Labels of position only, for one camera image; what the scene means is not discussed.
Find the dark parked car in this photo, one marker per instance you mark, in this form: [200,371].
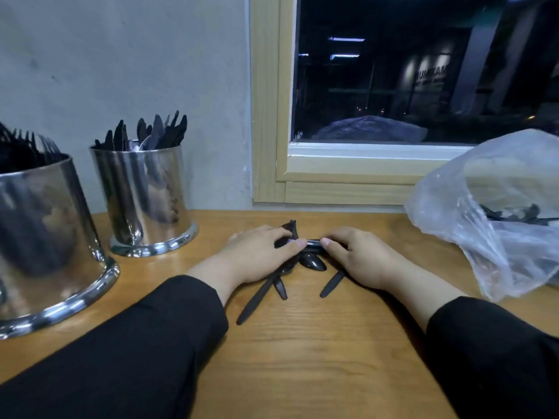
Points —
[371,129]

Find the person's left hand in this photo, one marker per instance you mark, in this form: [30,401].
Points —
[258,253]

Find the bunch of black knives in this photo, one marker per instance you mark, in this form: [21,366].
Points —
[148,135]

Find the person's right hand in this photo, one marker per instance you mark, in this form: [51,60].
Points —
[367,257]

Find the clear plastic bag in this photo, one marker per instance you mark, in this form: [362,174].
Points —
[498,205]

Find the pile of black plastic cutlery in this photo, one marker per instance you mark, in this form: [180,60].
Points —
[312,262]

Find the bunch of black forks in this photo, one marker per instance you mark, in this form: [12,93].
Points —
[26,148]

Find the person's left forearm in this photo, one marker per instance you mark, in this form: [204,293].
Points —
[113,353]

